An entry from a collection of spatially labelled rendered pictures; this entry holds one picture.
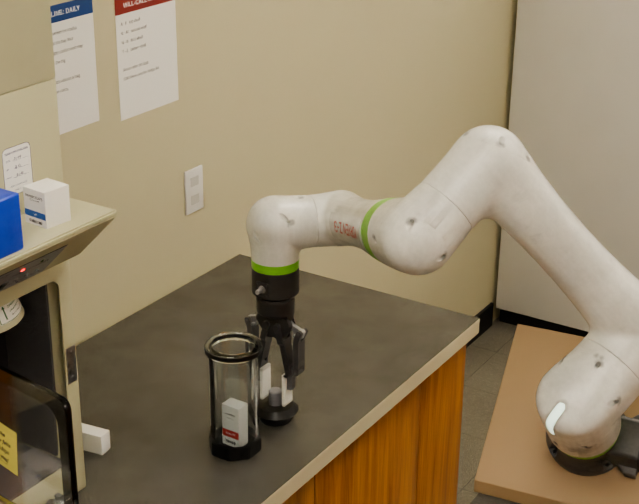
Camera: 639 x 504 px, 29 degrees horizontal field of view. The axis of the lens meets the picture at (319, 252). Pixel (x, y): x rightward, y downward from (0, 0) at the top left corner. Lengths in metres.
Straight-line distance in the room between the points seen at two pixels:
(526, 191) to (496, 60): 2.66
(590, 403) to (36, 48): 1.05
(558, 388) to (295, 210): 0.60
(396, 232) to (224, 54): 1.31
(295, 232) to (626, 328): 0.63
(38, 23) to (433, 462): 1.53
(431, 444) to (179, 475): 0.82
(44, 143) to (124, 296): 1.01
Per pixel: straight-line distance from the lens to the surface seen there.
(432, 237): 1.94
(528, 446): 2.35
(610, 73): 4.60
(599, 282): 2.09
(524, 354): 2.40
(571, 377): 2.11
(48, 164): 2.08
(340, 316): 2.97
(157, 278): 3.10
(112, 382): 2.71
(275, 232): 2.32
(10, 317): 2.12
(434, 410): 2.97
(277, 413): 2.51
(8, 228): 1.89
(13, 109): 2.01
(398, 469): 2.88
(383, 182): 4.00
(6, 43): 1.98
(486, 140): 1.98
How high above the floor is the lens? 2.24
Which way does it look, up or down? 23 degrees down
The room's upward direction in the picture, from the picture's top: 1 degrees clockwise
